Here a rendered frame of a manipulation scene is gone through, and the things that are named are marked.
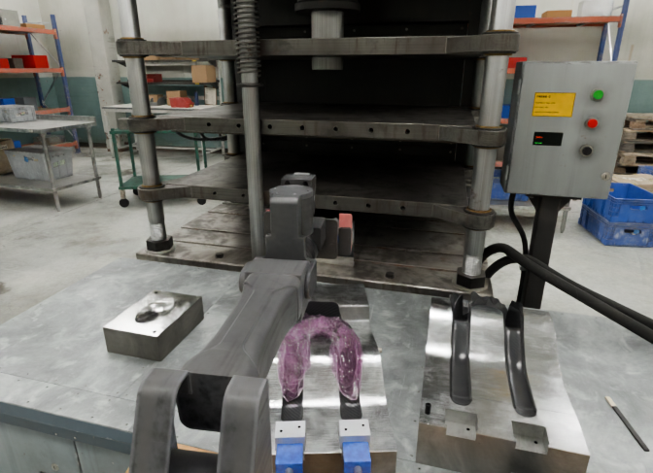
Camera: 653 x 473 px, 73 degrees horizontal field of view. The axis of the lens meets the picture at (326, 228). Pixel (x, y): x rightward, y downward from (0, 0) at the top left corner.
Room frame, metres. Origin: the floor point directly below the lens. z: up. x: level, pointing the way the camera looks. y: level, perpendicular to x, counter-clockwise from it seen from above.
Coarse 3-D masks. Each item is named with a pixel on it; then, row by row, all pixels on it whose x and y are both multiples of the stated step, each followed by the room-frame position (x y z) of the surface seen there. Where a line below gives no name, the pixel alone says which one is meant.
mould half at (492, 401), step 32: (448, 320) 0.86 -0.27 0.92; (480, 320) 0.85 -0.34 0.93; (544, 320) 0.84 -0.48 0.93; (448, 352) 0.79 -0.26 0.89; (480, 352) 0.78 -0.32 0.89; (544, 352) 0.77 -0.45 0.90; (448, 384) 0.69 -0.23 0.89; (480, 384) 0.69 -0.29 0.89; (544, 384) 0.69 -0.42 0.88; (480, 416) 0.60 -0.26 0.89; (512, 416) 0.60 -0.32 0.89; (544, 416) 0.60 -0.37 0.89; (448, 448) 0.58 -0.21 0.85; (480, 448) 0.56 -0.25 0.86; (512, 448) 0.55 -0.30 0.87; (576, 448) 0.54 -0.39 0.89
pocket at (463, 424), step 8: (448, 416) 0.62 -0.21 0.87; (456, 416) 0.62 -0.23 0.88; (464, 416) 0.61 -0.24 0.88; (472, 416) 0.61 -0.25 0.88; (448, 424) 0.61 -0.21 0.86; (456, 424) 0.61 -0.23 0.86; (464, 424) 0.61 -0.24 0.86; (472, 424) 0.61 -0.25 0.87; (448, 432) 0.58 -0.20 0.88; (456, 432) 0.60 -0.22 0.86; (464, 432) 0.60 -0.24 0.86; (472, 432) 0.60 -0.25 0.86
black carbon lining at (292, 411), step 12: (312, 312) 0.96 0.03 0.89; (324, 312) 0.96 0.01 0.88; (336, 312) 0.95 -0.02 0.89; (300, 396) 0.69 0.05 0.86; (288, 408) 0.67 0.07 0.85; (300, 408) 0.66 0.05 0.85; (348, 408) 0.67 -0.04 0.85; (360, 408) 0.66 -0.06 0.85; (288, 420) 0.64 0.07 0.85; (300, 420) 0.63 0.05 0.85
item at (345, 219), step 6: (342, 216) 0.66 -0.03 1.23; (348, 216) 0.66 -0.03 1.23; (342, 222) 0.66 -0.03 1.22; (348, 222) 0.66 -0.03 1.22; (342, 228) 0.65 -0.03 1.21; (348, 228) 0.65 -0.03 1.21; (342, 234) 0.65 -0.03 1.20; (348, 234) 0.65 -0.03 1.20; (342, 240) 0.65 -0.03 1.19; (348, 240) 0.65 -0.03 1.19; (342, 246) 0.65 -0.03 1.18; (348, 246) 0.65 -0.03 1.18; (342, 252) 0.65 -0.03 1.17; (348, 252) 0.65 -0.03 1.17
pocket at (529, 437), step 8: (512, 424) 0.59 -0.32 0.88; (520, 424) 0.59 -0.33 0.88; (528, 424) 0.59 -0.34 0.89; (520, 432) 0.59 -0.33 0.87; (528, 432) 0.59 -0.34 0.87; (536, 432) 0.58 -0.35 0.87; (544, 432) 0.58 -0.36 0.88; (520, 440) 0.58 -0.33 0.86; (528, 440) 0.58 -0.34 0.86; (536, 440) 0.58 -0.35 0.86; (544, 440) 0.57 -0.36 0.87; (520, 448) 0.55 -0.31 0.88; (528, 448) 0.55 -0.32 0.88; (536, 448) 0.56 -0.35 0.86; (544, 448) 0.56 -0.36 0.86
